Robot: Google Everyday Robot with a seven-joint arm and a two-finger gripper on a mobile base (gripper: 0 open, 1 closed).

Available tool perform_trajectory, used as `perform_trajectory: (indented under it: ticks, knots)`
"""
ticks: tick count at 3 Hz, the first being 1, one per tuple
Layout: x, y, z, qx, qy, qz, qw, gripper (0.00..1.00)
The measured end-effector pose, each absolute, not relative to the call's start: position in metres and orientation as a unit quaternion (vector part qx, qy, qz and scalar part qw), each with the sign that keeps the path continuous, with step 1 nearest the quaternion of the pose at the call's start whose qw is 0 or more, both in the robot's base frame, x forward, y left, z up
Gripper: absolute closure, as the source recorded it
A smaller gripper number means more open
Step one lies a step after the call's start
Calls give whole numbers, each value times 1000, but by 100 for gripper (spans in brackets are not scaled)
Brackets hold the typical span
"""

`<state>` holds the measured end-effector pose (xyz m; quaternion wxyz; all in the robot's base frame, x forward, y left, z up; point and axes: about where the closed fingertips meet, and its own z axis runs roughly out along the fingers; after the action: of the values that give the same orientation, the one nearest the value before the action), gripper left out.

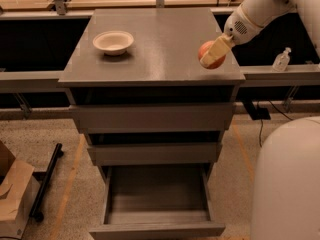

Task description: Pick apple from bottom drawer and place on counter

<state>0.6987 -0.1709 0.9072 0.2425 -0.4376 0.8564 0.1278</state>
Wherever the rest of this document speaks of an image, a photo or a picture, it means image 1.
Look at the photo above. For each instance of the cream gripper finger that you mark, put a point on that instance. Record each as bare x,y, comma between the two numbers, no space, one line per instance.
221,47

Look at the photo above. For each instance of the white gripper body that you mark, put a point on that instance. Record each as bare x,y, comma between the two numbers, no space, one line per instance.
237,28

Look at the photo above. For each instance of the red apple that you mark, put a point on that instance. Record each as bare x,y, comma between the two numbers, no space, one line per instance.
203,49

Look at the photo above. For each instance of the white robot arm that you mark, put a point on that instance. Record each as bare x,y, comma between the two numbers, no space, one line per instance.
286,194

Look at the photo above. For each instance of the grey top drawer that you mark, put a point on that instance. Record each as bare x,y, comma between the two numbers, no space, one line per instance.
152,117

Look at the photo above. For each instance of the grey drawer cabinet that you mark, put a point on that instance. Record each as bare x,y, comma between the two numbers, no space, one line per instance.
161,67

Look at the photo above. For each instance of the grey middle drawer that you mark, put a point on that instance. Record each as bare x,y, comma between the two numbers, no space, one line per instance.
161,153

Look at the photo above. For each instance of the grey open bottom drawer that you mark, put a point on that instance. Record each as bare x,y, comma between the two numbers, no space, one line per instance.
154,202

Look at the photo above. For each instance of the clear sanitizer pump bottle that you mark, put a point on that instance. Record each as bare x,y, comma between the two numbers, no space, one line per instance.
282,60

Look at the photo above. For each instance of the black floor power box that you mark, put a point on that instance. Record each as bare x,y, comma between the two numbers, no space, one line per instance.
255,111

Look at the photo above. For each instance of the white paper bowl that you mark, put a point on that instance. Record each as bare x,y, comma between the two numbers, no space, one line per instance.
113,43

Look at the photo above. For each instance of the brown cardboard box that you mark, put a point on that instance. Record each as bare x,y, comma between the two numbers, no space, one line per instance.
18,190

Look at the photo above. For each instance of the black metal bar stand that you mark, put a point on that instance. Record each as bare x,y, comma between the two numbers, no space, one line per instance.
43,178

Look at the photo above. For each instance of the grey metal rail frame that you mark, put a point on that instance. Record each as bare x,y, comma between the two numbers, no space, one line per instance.
35,51

